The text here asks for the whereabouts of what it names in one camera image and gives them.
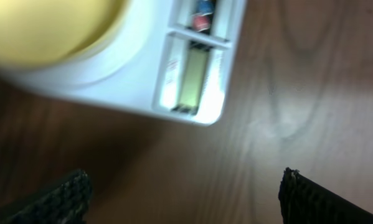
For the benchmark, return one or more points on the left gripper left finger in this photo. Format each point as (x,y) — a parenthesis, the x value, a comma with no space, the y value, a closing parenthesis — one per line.
(66,201)

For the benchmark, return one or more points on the pale yellow bowl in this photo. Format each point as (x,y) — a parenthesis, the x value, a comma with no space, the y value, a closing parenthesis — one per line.
(35,33)

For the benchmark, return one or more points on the white digital kitchen scale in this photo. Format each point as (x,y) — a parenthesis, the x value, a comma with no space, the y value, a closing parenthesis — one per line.
(171,59)

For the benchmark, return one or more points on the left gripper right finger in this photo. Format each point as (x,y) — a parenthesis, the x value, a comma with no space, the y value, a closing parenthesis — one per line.
(303,201)

